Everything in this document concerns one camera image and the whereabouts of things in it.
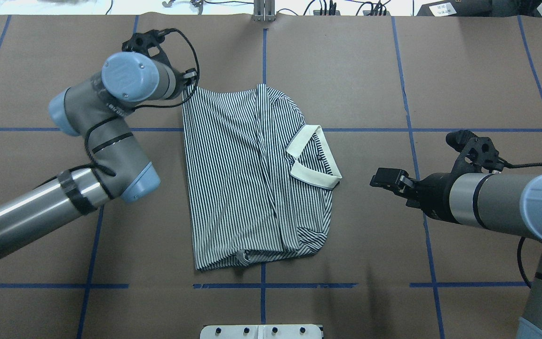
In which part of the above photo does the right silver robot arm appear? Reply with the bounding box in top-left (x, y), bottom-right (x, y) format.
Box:
top-left (370, 129), bottom-right (542, 339)

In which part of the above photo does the aluminium frame post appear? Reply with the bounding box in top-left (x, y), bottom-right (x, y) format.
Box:
top-left (252, 0), bottom-right (277, 22)

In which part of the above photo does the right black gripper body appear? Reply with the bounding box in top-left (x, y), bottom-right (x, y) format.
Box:
top-left (406, 129), bottom-right (506, 224)

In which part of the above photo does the navy white striped polo shirt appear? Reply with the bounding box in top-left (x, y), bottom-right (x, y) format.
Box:
top-left (183, 84), bottom-right (342, 272)

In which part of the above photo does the white mounting post base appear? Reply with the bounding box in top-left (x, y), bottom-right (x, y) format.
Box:
top-left (199, 324), bottom-right (325, 339)

